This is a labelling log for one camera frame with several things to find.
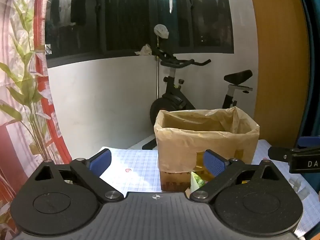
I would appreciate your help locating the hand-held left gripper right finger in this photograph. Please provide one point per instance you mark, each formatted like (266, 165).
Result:
(212, 161)

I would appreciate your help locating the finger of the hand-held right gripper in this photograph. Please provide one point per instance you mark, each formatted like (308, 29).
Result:
(308, 142)
(278, 153)

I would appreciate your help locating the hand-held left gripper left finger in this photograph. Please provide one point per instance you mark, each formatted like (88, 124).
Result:
(101, 160)

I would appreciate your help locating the cardboard box with plastic liner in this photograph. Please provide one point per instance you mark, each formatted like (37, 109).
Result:
(175, 150)

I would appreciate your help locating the green snack packet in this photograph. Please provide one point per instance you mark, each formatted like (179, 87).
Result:
(197, 181)

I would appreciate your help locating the black exercise bike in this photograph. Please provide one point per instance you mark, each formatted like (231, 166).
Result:
(172, 100)

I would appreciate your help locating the dark teal curtain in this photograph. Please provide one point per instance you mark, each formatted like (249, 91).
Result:
(313, 62)

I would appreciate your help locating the orange wooden cabinet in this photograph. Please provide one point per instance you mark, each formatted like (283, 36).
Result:
(280, 62)

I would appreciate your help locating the metal pole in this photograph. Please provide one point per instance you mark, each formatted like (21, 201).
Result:
(157, 80)

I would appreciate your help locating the bamboo print curtain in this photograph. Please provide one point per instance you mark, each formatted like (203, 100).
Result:
(22, 92)

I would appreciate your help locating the crumpled white cloth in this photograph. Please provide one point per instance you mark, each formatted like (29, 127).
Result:
(144, 50)

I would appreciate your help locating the dark window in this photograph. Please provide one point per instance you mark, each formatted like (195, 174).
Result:
(130, 25)

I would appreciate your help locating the white cap on pole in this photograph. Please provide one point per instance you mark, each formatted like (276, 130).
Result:
(161, 31)

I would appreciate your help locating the black hanging garment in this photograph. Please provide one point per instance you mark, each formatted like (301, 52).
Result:
(78, 10)

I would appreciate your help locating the white hanging garment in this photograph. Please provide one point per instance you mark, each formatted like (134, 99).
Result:
(66, 7)

